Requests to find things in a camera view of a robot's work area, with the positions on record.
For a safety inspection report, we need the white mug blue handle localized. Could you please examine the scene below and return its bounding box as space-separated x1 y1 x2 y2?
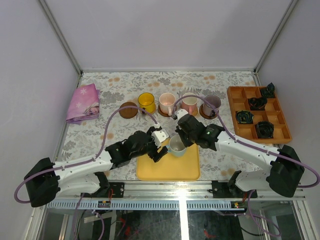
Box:
166 135 187 158

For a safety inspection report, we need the white mug pink handle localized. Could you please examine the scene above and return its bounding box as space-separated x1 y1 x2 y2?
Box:
181 92 198 106

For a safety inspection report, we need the purple glass cup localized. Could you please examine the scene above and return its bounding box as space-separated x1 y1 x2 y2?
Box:
202 95 222 119

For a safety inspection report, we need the pink ceramic mug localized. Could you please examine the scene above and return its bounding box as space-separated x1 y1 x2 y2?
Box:
159 93 176 116

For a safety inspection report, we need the yellow glass cup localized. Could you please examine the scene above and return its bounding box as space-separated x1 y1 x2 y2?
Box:
138 92 155 106

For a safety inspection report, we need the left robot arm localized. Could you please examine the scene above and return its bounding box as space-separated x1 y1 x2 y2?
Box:
24 126 169 208

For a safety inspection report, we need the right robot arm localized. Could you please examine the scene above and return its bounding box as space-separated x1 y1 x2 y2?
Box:
175 114 305 198

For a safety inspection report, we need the light woven coaster right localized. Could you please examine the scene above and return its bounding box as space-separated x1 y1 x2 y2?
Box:
180 105 199 117

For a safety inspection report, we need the light woven coaster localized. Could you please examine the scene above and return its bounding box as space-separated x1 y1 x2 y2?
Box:
139 104 156 115
180 105 199 117

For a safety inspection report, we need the dark wooden coaster far right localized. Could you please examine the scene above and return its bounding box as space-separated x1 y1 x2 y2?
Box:
199 104 217 120

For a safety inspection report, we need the dark wooden coaster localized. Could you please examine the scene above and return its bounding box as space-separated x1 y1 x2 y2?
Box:
199 104 217 120
119 101 138 119
157 104 174 117

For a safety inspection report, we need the light woven coaster left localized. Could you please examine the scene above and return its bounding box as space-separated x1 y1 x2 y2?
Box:
139 104 156 115

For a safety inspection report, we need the dark wooden coaster far left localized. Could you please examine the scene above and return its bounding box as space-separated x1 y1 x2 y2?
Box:
119 101 138 119

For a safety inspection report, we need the dark wooden coaster middle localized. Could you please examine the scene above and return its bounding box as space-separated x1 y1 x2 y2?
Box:
157 104 174 117

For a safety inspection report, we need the yellow plastic tray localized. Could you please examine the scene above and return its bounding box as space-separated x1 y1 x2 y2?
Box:
136 140 201 181

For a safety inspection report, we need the floral table cloth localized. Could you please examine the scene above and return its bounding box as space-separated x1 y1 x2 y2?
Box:
53 71 287 181

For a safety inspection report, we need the black rolled item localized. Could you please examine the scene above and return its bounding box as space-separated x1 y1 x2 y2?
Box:
254 121 275 139
260 82 275 99
247 97 268 111
235 110 254 124

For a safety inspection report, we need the orange compartment organizer box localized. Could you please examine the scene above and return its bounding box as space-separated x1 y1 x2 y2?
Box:
227 86 292 144

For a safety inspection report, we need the purple folded cloth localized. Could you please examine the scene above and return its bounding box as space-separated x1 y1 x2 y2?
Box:
66 83 100 124

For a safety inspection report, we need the black rolled item bottom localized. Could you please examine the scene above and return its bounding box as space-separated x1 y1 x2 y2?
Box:
254 121 275 139

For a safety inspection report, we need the black rolled item top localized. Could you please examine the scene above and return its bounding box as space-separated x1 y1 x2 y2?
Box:
260 82 275 99

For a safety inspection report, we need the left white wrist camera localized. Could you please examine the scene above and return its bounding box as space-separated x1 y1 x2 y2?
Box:
149 123 170 147

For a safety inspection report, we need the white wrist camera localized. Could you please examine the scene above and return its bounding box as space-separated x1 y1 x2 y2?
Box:
171 108 189 121
149 123 170 147

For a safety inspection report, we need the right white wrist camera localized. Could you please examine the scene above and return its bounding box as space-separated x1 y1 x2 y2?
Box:
171 108 189 121

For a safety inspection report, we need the aluminium front rail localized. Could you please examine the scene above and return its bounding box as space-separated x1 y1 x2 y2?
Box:
54 180 306 202

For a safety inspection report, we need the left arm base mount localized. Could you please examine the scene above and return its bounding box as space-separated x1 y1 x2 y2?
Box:
81 172 125 199

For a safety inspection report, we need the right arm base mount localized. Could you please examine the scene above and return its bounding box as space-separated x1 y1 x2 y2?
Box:
208 170 260 199

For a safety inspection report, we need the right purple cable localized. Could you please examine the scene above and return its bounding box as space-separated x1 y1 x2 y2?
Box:
171 94 320 238

